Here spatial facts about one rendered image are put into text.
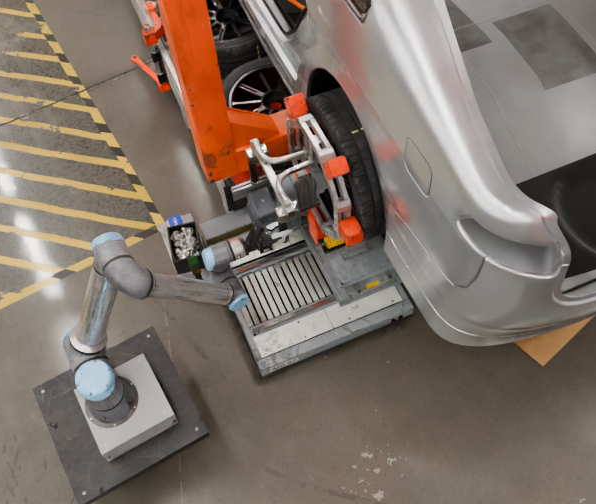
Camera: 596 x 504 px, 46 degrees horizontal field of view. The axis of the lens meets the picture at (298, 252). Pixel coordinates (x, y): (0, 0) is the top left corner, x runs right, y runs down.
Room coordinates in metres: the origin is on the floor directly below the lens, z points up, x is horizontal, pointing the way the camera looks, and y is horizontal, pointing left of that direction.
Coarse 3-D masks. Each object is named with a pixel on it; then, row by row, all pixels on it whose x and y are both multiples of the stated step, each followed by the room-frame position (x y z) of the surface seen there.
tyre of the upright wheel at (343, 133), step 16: (320, 96) 2.11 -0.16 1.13; (336, 96) 2.08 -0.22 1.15; (320, 112) 1.99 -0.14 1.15; (336, 112) 1.96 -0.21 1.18; (352, 112) 1.95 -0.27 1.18; (336, 128) 1.88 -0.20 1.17; (352, 128) 1.88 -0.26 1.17; (304, 144) 2.19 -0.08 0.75; (336, 144) 1.85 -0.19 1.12; (352, 144) 1.81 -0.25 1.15; (368, 144) 1.81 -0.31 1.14; (352, 160) 1.76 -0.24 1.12; (368, 160) 1.76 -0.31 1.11; (352, 176) 1.71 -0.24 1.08; (368, 176) 1.71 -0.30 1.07; (352, 192) 1.71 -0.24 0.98; (368, 192) 1.67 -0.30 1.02; (368, 208) 1.64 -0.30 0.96; (368, 224) 1.63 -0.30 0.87; (384, 224) 1.65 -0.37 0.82
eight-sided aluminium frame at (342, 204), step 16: (288, 128) 2.12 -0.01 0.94; (304, 128) 1.95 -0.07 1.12; (288, 144) 2.15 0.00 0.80; (304, 160) 2.11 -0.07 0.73; (320, 160) 1.79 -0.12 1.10; (336, 192) 1.70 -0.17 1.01; (320, 208) 1.93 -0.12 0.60; (336, 208) 1.65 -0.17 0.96; (320, 224) 1.82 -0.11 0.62; (336, 224) 1.66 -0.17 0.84; (336, 240) 1.66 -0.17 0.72
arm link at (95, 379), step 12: (84, 360) 1.24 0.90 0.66; (96, 360) 1.24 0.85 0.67; (108, 360) 1.26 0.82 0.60; (84, 372) 1.18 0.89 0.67; (96, 372) 1.18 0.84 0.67; (108, 372) 1.18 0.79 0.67; (84, 384) 1.14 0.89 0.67; (96, 384) 1.13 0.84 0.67; (108, 384) 1.13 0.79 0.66; (120, 384) 1.18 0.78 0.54; (84, 396) 1.10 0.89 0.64; (96, 396) 1.09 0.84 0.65; (108, 396) 1.10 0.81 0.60; (120, 396) 1.13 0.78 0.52; (96, 408) 1.09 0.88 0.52; (108, 408) 1.09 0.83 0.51
